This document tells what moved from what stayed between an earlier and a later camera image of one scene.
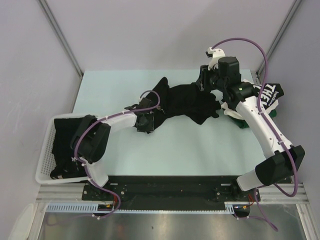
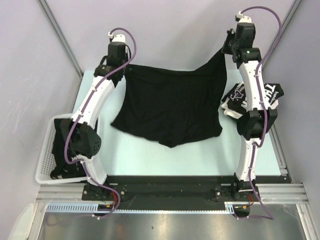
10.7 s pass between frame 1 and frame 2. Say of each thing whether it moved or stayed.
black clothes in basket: stayed
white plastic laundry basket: stayed
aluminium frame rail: stayed
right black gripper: moved
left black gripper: moved
